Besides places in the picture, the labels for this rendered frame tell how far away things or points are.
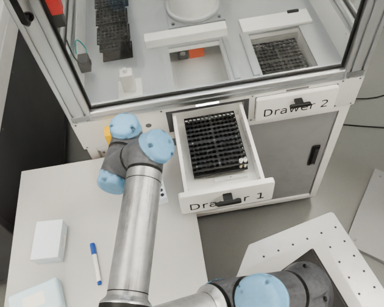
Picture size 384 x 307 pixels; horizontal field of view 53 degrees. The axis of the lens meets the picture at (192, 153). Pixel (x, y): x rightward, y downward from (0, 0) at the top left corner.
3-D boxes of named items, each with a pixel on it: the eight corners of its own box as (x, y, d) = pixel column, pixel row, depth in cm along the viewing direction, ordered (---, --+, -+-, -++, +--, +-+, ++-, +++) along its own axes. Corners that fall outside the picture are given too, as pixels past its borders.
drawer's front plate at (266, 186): (272, 199, 122) (275, 181, 113) (181, 214, 122) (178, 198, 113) (270, 194, 123) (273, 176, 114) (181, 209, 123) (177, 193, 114)
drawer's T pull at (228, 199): (241, 203, 113) (241, 201, 112) (216, 207, 113) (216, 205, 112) (239, 192, 115) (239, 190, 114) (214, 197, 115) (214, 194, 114)
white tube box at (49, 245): (63, 262, 122) (57, 256, 118) (36, 265, 122) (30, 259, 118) (68, 225, 129) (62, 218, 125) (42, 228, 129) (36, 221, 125)
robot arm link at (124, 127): (102, 135, 91) (112, 108, 96) (113, 160, 100) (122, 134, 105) (133, 138, 90) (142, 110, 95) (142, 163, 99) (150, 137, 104)
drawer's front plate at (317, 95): (333, 108, 141) (339, 87, 132) (255, 121, 140) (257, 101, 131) (331, 105, 142) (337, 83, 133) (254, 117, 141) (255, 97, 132)
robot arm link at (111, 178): (113, 172, 82) (126, 131, 88) (88, 186, 90) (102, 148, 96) (142, 187, 86) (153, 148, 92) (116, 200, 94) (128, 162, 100)
